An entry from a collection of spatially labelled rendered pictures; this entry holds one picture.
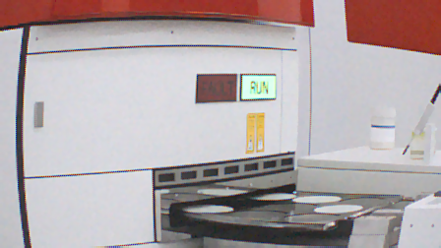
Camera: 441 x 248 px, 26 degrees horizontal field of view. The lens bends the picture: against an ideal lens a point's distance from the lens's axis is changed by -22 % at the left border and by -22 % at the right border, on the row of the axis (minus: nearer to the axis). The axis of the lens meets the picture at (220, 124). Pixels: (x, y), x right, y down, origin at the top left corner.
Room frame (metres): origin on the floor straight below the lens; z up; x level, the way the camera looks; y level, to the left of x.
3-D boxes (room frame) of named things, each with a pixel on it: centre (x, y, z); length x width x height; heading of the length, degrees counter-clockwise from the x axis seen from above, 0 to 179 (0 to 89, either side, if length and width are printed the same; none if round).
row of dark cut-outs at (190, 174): (2.02, -0.02, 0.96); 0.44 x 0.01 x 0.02; 146
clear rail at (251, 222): (1.82, -0.03, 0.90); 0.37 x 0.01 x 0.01; 56
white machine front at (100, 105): (1.88, 0.09, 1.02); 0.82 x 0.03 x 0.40; 146
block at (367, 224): (1.71, -0.27, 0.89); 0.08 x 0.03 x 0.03; 56
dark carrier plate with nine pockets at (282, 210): (1.97, -0.13, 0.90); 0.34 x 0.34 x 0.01; 56
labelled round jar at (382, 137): (2.42, -0.38, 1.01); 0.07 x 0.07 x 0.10
